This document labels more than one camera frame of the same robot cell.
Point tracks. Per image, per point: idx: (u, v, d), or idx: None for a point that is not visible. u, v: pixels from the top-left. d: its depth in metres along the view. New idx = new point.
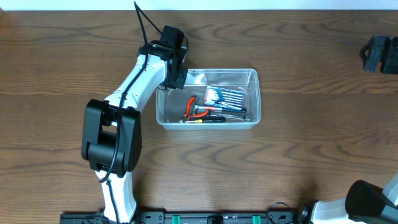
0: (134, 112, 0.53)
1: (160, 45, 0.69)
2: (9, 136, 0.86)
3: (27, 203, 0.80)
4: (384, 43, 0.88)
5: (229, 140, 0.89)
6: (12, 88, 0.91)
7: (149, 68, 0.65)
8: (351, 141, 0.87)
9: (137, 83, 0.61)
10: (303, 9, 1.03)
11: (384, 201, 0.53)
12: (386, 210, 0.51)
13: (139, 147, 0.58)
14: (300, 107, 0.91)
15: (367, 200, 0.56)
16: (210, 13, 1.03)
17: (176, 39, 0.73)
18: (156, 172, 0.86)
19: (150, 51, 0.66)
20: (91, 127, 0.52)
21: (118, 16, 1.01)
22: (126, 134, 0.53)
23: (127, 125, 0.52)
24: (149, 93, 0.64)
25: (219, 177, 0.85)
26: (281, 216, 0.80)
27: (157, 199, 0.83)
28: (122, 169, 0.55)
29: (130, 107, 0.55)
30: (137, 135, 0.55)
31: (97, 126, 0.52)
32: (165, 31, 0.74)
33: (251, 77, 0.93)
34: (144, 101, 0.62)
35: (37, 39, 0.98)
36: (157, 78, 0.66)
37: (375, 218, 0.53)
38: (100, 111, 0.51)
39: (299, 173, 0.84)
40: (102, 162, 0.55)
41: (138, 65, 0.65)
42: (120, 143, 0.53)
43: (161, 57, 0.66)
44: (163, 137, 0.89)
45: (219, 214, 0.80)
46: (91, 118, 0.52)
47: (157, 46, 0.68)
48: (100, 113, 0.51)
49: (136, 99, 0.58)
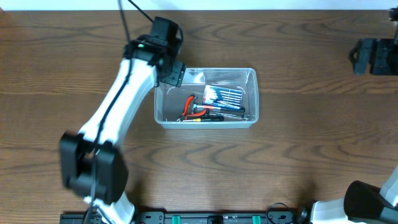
0: (110, 149, 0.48)
1: (147, 45, 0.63)
2: (10, 135, 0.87)
3: (27, 203, 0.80)
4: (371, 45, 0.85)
5: (229, 140, 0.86)
6: (13, 88, 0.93)
7: (134, 80, 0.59)
8: (351, 141, 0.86)
9: (119, 102, 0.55)
10: (303, 9, 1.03)
11: (382, 201, 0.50)
12: (385, 211, 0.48)
13: (125, 174, 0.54)
14: (300, 107, 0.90)
15: (364, 201, 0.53)
16: (210, 13, 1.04)
17: (167, 30, 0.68)
18: (155, 171, 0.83)
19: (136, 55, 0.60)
20: (67, 163, 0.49)
21: (119, 17, 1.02)
22: (104, 168, 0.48)
23: (102, 165, 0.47)
24: (135, 106, 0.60)
25: (219, 177, 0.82)
26: (281, 216, 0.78)
27: (157, 199, 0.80)
28: (106, 200, 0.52)
29: (108, 142, 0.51)
30: (118, 170, 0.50)
31: (73, 164, 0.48)
32: (155, 23, 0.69)
33: (249, 76, 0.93)
34: (129, 119, 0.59)
35: (39, 41, 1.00)
36: (142, 88, 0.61)
37: (372, 219, 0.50)
38: (73, 149, 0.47)
39: (300, 173, 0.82)
40: (83, 195, 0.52)
41: (122, 76, 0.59)
42: (99, 180, 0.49)
43: (149, 63, 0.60)
44: (163, 137, 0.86)
45: (219, 214, 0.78)
46: (66, 155, 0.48)
47: (144, 48, 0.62)
48: (73, 148, 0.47)
49: (116, 127, 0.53)
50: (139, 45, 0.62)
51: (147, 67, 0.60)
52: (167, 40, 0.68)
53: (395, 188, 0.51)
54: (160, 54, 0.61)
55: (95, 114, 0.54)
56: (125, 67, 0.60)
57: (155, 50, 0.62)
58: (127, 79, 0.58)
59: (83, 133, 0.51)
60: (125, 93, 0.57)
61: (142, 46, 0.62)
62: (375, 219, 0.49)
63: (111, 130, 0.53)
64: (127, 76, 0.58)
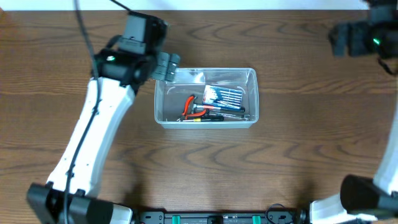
0: (79, 201, 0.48)
1: (119, 56, 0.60)
2: (10, 135, 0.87)
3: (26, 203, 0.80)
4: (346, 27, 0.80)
5: (229, 140, 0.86)
6: (13, 88, 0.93)
7: (104, 107, 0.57)
8: (351, 141, 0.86)
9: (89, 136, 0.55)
10: (303, 9, 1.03)
11: (378, 190, 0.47)
12: (383, 201, 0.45)
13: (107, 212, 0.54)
14: (300, 107, 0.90)
15: (360, 195, 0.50)
16: (210, 13, 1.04)
17: (143, 32, 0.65)
18: (155, 171, 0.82)
19: (107, 73, 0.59)
20: (42, 214, 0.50)
21: (119, 17, 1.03)
22: (78, 220, 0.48)
23: (74, 216, 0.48)
24: (111, 133, 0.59)
25: (219, 177, 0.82)
26: (281, 216, 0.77)
27: (157, 199, 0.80)
28: None
29: (79, 190, 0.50)
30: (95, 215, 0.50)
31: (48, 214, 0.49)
32: (130, 24, 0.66)
33: (249, 76, 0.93)
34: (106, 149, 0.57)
35: (39, 41, 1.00)
36: (118, 112, 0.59)
37: (369, 210, 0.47)
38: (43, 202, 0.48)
39: (300, 172, 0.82)
40: None
41: (91, 105, 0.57)
42: None
43: (122, 84, 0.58)
44: (163, 137, 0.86)
45: (219, 214, 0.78)
46: (39, 208, 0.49)
47: (116, 61, 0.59)
48: (43, 201, 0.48)
49: (88, 168, 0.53)
50: (109, 59, 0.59)
51: (119, 90, 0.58)
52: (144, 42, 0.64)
53: (387, 175, 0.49)
54: (132, 68, 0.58)
55: (65, 153, 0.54)
56: (94, 93, 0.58)
57: (126, 61, 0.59)
58: (95, 109, 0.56)
59: (52, 182, 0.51)
60: (96, 124, 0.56)
61: (112, 60, 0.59)
62: (376, 211, 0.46)
63: (83, 170, 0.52)
64: (96, 104, 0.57)
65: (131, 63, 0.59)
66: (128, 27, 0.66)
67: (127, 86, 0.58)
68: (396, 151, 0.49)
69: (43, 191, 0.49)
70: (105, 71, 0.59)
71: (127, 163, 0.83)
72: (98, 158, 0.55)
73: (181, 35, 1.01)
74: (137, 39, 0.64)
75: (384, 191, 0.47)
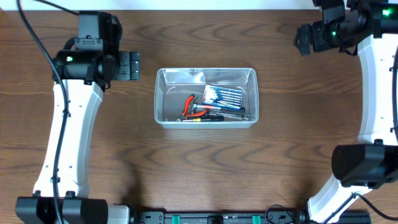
0: (70, 203, 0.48)
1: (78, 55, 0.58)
2: (10, 135, 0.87)
3: None
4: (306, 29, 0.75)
5: (229, 140, 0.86)
6: (13, 88, 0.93)
7: (74, 107, 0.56)
8: (351, 141, 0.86)
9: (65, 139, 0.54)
10: (303, 9, 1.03)
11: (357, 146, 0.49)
12: (368, 152, 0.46)
13: (100, 209, 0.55)
14: (300, 107, 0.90)
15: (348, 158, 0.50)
16: (211, 13, 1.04)
17: (98, 28, 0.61)
18: (155, 171, 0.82)
19: (69, 74, 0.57)
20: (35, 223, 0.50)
21: (119, 17, 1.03)
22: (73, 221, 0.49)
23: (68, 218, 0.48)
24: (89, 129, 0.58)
25: (219, 177, 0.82)
26: (281, 216, 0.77)
27: (157, 198, 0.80)
28: None
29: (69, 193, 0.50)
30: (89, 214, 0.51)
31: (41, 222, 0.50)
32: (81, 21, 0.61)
33: (249, 76, 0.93)
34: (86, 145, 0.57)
35: (40, 40, 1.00)
36: (90, 109, 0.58)
37: (359, 165, 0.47)
38: (33, 211, 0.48)
39: (300, 173, 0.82)
40: None
41: (61, 107, 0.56)
42: None
43: (86, 82, 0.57)
44: (163, 137, 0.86)
45: (219, 214, 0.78)
46: (30, 218, 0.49)
47: (76, 61, 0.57)
48: (33, 211, 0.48)
49: (71, 168, 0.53)
50: (67, 60, 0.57)
51: (85, 88, 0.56)
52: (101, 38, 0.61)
53: (368, 129, 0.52)
54: (92, 65, 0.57)
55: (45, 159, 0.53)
56: (61, 96, 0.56)
57: (85, 59, 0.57)
58: (65, 111, 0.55)
59: (40, 191, 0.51)
60: (69, 126, 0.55)
61: (71, 60, 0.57)
62: (364, 162, 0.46)
63: (67, 174, 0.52)
64: (65, 106, 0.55)
65: (91, 60, 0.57)
66: (79, 23, 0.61)
67: (92, 83, 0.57)
68: (370, 101, 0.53)
69: (32, 201, 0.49)
70: (68, 74, 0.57)
71: (127, 163, 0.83)
72: (80, 157, 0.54)
73: (181, 35, 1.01)
74: (93, 35, 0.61)
75: (369, 143, 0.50)
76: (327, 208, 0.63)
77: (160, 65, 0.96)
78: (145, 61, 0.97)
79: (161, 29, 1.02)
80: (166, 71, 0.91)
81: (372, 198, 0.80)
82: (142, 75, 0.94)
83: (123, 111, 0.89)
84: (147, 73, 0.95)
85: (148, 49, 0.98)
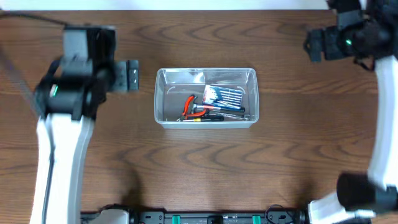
0: None
1: (63, 84, 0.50)
2: (9, 135, 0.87)
3: (27, 203, 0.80)
4: None
5: (229, 140, 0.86)
6: (13, 88, 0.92)
7: (61, 153, 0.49)
8: (351, 141, 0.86)
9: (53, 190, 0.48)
10: (303, 9, 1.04)
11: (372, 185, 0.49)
12: (379, 196, 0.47)
13: None
14: (300, 107, 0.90)
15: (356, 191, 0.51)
16: (211, 13, 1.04)
17: (87, 46, 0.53)
18: (155, 171, 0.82)
19: (56, 109, 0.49)
20: None
21: (119, 17, 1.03)
22: None
23: None
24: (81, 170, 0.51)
25: (219, 177, 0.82)
26: (281, 216, 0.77)
27: (157, 198, 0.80)
28: None
29: None
30: None
31: None
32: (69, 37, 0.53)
33: (249, 76, 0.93)
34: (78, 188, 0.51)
35: (39, 40, 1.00)
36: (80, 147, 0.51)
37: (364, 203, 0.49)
38: None
39: (300, 173, 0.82)
40: None
41: (45, 153, 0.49)
42: None
43: (73, 117, 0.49)
44: (163, 137, 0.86)
45: (219, 214, 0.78)
46: None
47: (61, 93, 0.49)
48: None
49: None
50: (52, 90, 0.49)
51: (73, 126, 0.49)
52: (91, 58, 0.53)
53: (380, 168, 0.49)
54: (81, 94, 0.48)
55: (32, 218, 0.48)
56: (45, 139, 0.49)
57: (73, 88, 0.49)
58: (51, 159, 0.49)
59: None
60: (57, 174, 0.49)
61: (56, 93, 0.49)
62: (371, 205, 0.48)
63: None
64: (51, 152, 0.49)
65: (79, 89, 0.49)
66: (64, 42, 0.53)
67: (81, 118, 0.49)
68: (385, 132, 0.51)
69: None
70: (52, 107, 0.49)
71: (127, 163, 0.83)
72: (70, 210, 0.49)
73: (181, 35, 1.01)
74: (82, 54, 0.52)
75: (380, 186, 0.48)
76: (329, 219, 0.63)
77: (160, 65, 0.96)
78: (145, 61, 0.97)
79: (161, 29, 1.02)
80: (166, 71, 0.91)
81: None
82: (142, 76, 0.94)
83: (123, 111, 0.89)
84: (147, 73, 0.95)
85: (148, 49, 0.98)
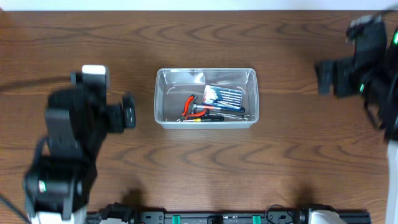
0: None
1: (49, 187, 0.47)
2: (10, 136, 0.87)
3: (27, 204, 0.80)
4: (331, 66, 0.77)
5: (229, 140, 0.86)
6: (13, 88, 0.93)
7: None
8: (351, 141, 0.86)
9: None
10: (302, 10, 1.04)
11: None
12: None
13: None
14: (300, 107, 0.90)
15: None
16: (210, 13, 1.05)
17: (76, 132, 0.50)
18: (156, 171, 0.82)
19: (45, 204, 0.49)
20: None
21: (119, 17, 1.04)
22: None
23: None
24: None
25: (219, 177, 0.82)
26: (281, 216, 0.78)
27: (157, 199, 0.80)
28: None
29: None
30: None
31: None
32: (55, 128, 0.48)
33: (249, 76, 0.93)
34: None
35: (40, 41, 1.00)
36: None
37: None
38: None
39: (300, 173, 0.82)
40: None
41: None
42: None
43: (62, 216, 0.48)
44: (163, 137, 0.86)
45: (219, 214, 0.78)
46: None
47: (47, 190, 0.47)
48: None
49: None
50: (40, 189, 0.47)
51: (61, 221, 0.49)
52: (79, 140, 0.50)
53: None
54: (72, 186, 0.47)
55: None
56: None
57: (61, 180, 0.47)
58: None
59: None
60: None
61: (44, 185, 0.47)
62: None
63: None
64: None
65: (68, 179, 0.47)
66: (47, 123, 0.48)
67: (71, 218, 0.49)
68: None
69: None
70: (41, 203, 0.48)
71: (127, 163, 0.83)
72: None
73: (181, 35, 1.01)
74: (68, 137, 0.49)
75: None
76: None
77: (160, 65, 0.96)
78: (145, 61, 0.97)
79: (161, 29, 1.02)
80: (166, 71, 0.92)
81: (371, 198, 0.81)
82: (142, 76, 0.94)
83: None
84: (147, 73, 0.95)
85: (148, 50, 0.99)
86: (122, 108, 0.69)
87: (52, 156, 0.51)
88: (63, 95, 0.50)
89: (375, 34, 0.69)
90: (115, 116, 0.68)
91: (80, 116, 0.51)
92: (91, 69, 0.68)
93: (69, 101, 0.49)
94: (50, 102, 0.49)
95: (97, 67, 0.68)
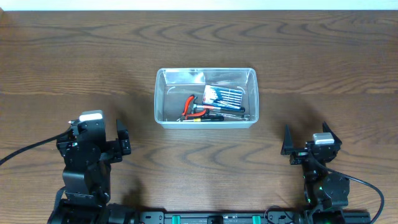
0: None
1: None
2: (8, 136, 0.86)
3: (26, 204, 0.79)
4: (294, 153, 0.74)
5: (229, 140, 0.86)
6: (13, 88, 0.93)
7: None
8: (351, 141, 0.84)
9: None
10: (302, 10, 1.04)
11: None
12: None
13: None
14: (300, 107, 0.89)
15: None
16: (210, 13, 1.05)
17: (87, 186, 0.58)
18: (155, 171, 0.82)
19: None
20: None
21: (118, 17, 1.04)
22: None
23: None
24: None
25: (219, 177, 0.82)
26: (281, 216, 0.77)
27: (156, 199, 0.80)
28: None
29: None
30: None
31: None
32: (69, 185, 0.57)
33: (249, 76, 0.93)
34: None
35: (40, 41, 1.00)
36: None
37: None
38: None
39: (301, 172, 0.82)
40: None
41: None
42: None
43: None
44: (163, 137, 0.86)
45: (219, 214, 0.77)
46: None
47: None
48: None
49: None
50: None
51: None
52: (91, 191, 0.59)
53: None
54: None
55: None
56: None
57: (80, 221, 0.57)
58: None
59: None
60: None
61: None
62: None
63: None
64: None
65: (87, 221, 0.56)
66: (64, 181, 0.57)
67: None
68: None
69: None
70: None
71: (127, 163, 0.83)
72: None
73: (181, 35, 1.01)
74: (84, 191, 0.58)
75: None
76: None
77: (160, 65, 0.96)
78: (145, 61, 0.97)
79: (160, 28, 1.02)
80: (165, 71, 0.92)
81: (372, 198, 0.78)
82: (142, 76, 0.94)
83: (123, 111, 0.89)
84: (147, 73, 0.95)
85: (148, 49, 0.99)
86: (119, 140, 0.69)
87: (71, 203, 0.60)
88: (76, 157, 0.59)
89: (324, 155, 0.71)
90: (115, 151, 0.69)
91: (95, 174, 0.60)
92: (89, 117, 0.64)
93: (82, 163, 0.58)
94: (66, 165, 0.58)
95: (94, 113, 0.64)
